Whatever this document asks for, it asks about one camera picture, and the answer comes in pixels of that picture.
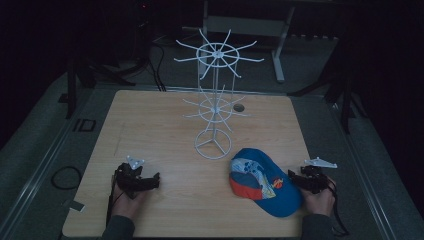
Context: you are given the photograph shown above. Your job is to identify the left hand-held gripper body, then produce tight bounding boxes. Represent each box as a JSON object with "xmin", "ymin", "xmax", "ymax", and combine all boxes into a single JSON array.
[{"xmin": 114, "ymin": 155, "xmax": 148, "ymax": 200}]

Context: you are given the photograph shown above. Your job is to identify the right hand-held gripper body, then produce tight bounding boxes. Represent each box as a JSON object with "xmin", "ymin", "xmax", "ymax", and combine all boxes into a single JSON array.
[{"xmin": 299, "ymin": 156, "xmax": 338, "ymax": 195}]

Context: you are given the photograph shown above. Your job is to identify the blue printed baseball cap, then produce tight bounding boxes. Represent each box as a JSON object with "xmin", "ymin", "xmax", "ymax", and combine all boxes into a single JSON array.
[{"xmin": 229, "ymin": 147, "xmax": 304, "ymax": 219}]

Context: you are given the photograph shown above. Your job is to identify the white wire display rack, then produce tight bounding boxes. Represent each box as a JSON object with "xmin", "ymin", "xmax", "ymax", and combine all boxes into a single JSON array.
[{"xmin": 173, "ymin": 28, "xmax": 265, "ymax": 161}]

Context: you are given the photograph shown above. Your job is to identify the person's right hand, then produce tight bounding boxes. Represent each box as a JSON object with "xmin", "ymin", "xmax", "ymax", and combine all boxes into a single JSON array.
[{"xmin": 300, "ymin": 178, "xmax": 336, "ymax": 218}]

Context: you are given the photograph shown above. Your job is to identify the person's left hand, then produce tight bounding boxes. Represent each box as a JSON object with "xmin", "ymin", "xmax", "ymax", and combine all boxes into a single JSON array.
[{"xmin": 110, "ymin": 175, "xmax": 152, "ymax": 222}]

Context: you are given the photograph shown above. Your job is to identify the black metal stand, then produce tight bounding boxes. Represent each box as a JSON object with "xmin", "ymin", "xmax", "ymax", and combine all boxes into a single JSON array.
[
  {"xmin": 58, "ymin": 19, "xmax": 154, "ymax": 120},
  {"xmin": 288, "ymin": 39, "xmax": 369, "ymax": 135}
]

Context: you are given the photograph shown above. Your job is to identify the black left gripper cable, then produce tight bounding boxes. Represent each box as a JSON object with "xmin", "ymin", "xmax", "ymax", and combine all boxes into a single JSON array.
[{"xmin": 105, "ymin": 171, "xmax": 125, "ymax": 228}]

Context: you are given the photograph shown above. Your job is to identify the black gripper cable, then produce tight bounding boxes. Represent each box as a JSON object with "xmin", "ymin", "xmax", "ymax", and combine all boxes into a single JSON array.
[
  {"xmin": 105, "ymin": 171, "xmax": 125, "ymax": 228},
  {"xmin": 327, "ymin": 179, "xmax": 350, "ymax": 237}
]

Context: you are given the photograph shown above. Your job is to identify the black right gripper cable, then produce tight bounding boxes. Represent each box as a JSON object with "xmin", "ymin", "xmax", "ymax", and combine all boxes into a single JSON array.
[{"xmin": 327, "ymin": 179, "xmax": 350, "ymax": 237}]

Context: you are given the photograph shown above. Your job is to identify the metal floor rail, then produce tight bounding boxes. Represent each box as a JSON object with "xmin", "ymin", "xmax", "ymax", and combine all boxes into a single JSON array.
[
  {"xmin": 0, "ymin": 87, "xmax": 98, "ymax": 240},
  {"xmin": 324, "ymin": 96, "xmax": 401, "ymax": 240}
]

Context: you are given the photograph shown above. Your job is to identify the black coiled floor cable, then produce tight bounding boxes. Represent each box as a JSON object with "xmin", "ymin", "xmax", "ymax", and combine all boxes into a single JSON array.
[{"xmin": 50, "ymin": 165, "xmax": 84, "ymax": 191}]

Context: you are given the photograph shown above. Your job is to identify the black hanging cables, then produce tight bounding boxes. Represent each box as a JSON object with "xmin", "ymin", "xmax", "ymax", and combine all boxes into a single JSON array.
[{"xmin": 146, "ymin": 36, "xmax": 168, "ymax": 93}]

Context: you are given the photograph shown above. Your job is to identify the white metal desk frame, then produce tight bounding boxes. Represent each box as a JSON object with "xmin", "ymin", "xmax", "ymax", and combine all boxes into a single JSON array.
[{"xmin": 181, "ymin": 0, "xmax": 338, "ymax": 84}]

